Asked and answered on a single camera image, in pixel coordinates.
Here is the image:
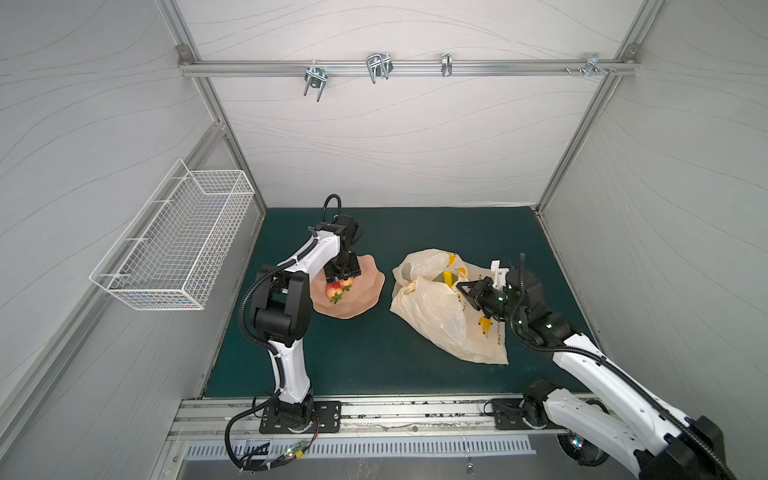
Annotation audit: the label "red strawberry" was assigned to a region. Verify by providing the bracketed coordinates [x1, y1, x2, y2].
[325, 283, 345, 304]

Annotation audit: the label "banana print plastic bag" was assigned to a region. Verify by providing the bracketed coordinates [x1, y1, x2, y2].
[390, 249, 508, 365]

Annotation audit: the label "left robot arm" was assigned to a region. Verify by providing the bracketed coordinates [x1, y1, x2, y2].
[250, 214, 361, 430]

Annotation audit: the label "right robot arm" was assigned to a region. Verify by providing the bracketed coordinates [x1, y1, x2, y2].
[456, 270, 735, 479]

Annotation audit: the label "green table mat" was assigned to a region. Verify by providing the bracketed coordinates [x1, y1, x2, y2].
[204, 206, 593, 398]

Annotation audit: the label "white vent strip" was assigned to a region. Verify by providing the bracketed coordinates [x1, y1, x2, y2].
[184, 434, 537, 461]

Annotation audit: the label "metal U-bolt clamp left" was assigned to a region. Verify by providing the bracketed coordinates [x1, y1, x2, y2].
[303, 65, 328, 102]

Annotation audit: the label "metal u-bolt clamp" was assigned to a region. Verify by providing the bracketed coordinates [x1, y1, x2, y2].
[303, 65, 328, 102]
[365, 52, 393, 84]

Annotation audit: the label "metal U-bolt clamp middle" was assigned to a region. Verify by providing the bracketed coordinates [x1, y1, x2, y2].
[365, 52, 393, 84]

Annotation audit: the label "metal hook clamp right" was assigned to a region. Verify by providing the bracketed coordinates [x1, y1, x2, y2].
[564, 53, 617, 78]

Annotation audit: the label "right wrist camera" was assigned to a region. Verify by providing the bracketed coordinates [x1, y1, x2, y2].
[490, 260, 545, 314]

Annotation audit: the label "right black corrugated cable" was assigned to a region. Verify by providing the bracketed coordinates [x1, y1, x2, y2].
[506, 251, 738, 480]

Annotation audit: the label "black corrugated cable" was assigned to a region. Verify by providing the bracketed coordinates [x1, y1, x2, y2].
[506, 251, 738, 480]
[238, 236, 319, 355]

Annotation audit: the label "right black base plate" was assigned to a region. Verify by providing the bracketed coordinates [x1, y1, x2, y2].
[482, 397, 568, 433]

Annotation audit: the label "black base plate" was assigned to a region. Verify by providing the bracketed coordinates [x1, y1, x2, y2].
[482, 397, 568, 433]
[259, 400, 342, 435]

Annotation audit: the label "left black corrugated cable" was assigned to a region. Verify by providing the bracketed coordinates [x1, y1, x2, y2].
[238, 236, 319, 355]

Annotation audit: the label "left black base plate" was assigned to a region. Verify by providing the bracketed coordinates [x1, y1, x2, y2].
[259, 400, 342, 435]

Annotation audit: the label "white wire basket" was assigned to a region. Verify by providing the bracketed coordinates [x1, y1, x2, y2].
[89, 159, 254, 311]

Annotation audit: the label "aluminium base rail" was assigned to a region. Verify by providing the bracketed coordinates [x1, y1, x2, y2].
[167, 392, 661, 442]

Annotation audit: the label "small metal bracket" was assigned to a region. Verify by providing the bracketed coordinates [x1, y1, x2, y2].
[441, 53, 453, 77]

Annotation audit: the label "aluminium cross rail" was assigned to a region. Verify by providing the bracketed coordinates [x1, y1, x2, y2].
[180, 57, 641, 78]

